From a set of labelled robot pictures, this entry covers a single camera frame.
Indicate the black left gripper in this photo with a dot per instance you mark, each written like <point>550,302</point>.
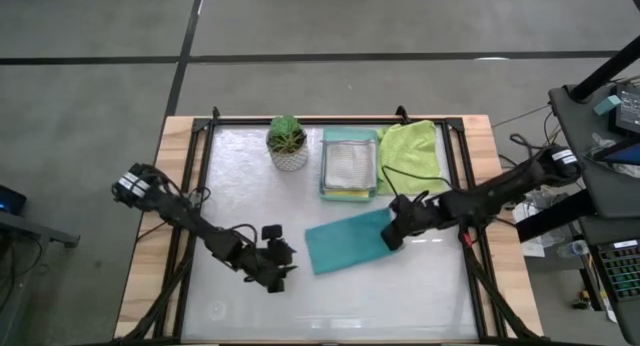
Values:
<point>270,261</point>

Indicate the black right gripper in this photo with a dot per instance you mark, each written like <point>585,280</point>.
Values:
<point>417,213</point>

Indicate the lime green microfiber towel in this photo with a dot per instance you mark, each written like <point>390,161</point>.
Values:
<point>410,156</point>

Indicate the teal microfiber towel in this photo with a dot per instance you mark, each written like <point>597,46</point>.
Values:
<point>345,241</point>

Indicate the yellow microfiber towel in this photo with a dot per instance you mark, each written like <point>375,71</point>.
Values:
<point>345,193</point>

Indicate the grey waffle-weave towel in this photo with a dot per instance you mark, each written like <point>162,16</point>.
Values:
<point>350,165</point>

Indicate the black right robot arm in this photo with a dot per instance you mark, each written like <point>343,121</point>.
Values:
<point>500,191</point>

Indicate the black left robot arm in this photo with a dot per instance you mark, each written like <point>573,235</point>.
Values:
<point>190,218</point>

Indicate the translucent teal plastic bin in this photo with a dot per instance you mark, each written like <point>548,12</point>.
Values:
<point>350,133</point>

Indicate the triangle-patterned plant pot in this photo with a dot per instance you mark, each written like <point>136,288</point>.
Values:
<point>290,162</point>

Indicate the white paper sheets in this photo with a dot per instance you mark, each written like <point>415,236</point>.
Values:
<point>530,236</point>

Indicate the green succulent plant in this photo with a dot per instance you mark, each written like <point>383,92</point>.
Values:
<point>286,133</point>

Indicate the clear plastic bottle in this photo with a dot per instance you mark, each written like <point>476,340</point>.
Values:
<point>575,248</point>

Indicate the grey equipment cart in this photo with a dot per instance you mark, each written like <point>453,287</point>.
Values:
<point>600,196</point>

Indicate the clear plastic bag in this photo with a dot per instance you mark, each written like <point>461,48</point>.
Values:
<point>597,148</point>

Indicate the keyboard with coloured keys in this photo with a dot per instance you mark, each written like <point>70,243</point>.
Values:
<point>622,271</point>

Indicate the small teal box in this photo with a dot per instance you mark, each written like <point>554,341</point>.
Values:
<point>607,106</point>

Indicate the black slanted pole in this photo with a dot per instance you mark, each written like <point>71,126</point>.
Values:
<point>607,68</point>

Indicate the grey side desk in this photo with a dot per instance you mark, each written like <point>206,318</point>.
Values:
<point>30,231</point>

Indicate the black device with blue light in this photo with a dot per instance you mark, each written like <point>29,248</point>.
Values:
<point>10,198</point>

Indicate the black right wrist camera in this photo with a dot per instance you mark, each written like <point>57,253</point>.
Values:
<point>392,238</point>

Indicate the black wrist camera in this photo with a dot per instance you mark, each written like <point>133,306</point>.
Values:
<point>272,232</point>
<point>392,238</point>

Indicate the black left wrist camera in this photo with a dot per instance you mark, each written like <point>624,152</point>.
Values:
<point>272,232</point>

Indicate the black aluminium table frame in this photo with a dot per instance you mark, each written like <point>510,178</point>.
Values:
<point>240,121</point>

